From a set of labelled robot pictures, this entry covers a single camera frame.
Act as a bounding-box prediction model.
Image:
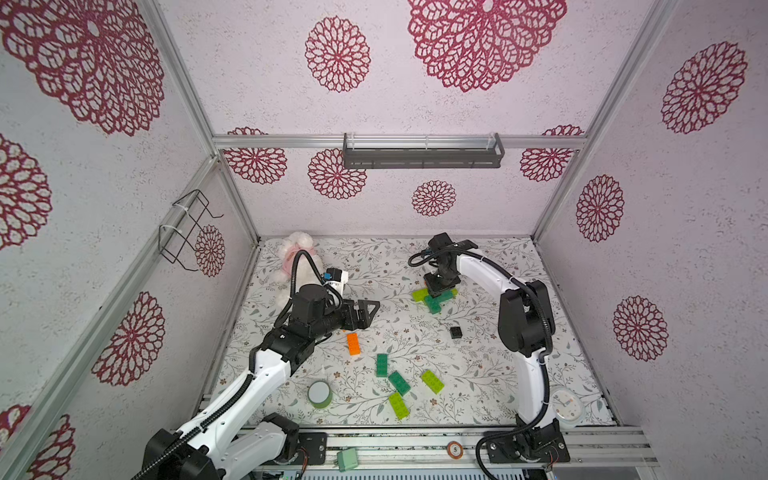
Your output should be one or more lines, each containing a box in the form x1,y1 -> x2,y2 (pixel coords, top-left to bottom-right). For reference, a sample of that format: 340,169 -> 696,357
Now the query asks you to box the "dark green lego brick top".
433,289 -> 458,303

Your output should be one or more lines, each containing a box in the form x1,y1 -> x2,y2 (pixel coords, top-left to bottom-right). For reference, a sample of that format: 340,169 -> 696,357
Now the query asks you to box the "dark green lego brick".
388,371 -> 411,396
375,354 -> 389,378
423,296 -> 442,315
433,289 -> 458,303

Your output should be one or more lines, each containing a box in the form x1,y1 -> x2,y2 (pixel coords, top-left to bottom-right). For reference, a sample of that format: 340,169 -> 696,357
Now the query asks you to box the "lime lego brick bottom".
388,392 -> 410,421

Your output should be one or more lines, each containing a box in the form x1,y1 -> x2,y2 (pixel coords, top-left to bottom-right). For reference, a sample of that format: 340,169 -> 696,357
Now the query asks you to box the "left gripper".
310,298 -> 379,341

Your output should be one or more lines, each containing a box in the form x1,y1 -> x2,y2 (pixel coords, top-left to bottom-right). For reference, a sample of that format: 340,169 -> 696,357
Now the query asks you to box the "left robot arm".
135,250 -> 380,479

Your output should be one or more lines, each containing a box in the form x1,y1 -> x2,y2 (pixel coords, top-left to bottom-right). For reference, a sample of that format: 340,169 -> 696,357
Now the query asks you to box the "white plush bunny pink shirt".
272,232 -> 325,308

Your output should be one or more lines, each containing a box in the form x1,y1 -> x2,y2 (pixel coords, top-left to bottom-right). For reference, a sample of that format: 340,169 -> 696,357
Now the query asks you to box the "black wire basket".
156,189 -> 223,272

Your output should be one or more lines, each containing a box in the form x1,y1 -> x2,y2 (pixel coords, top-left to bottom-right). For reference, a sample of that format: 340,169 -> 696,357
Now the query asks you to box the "white round clock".
550,387 -> 586,428

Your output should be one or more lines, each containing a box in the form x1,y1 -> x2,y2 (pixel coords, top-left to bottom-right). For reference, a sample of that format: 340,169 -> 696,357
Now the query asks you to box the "green tape roll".
307,380 -> 333,409

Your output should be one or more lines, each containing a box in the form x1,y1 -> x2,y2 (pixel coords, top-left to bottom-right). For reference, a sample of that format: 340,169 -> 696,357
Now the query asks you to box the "lime lego brick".
420,370 -> 445,395
388,392 -> 410,421
411,288 -> 430,302

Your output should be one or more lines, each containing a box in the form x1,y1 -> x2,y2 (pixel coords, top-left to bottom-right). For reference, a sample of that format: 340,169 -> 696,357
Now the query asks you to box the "orange lego brick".
346,333 -> 361,356

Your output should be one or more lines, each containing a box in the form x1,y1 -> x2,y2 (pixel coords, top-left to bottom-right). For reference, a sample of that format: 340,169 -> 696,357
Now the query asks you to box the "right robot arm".
407,233 -> 570,479

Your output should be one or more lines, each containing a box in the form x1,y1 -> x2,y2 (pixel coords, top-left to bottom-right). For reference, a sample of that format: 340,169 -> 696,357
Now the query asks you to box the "green connector block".
337,448 -> 359,472

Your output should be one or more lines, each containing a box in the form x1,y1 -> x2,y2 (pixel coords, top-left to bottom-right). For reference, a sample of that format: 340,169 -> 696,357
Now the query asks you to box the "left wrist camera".
323,267 -> 349,296

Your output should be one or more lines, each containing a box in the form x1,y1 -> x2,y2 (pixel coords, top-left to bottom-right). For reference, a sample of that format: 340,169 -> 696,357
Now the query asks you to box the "round orange sticker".
446,441 -> 464,460

